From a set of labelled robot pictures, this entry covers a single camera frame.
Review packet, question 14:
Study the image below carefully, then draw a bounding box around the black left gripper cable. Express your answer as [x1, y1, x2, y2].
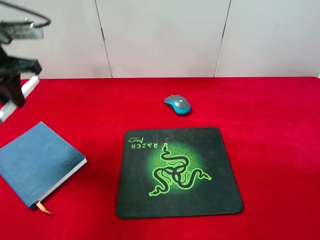
[0, 0, 53, 28]

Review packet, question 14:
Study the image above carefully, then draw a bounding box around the blue and grey computer mouse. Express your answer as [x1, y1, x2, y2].
[164, 94, 191, 115]

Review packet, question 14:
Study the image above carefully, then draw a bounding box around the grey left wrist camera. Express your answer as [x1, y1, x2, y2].
[0, 21, 44, 45]

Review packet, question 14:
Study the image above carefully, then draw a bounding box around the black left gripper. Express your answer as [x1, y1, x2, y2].
[0, 47, 42, 108]

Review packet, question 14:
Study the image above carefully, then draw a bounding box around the white pen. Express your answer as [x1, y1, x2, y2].
[0, 75, 40, 124]

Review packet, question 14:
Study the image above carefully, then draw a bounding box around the red tablecloth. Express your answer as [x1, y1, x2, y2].
[0, 77, 320, 240]

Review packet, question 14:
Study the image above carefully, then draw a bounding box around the black green Razer mouse pad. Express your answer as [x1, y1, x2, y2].
[116, 127, 244, 219]

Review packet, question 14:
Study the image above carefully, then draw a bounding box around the blue notebook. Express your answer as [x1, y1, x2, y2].
[0, 122, 87, 215]

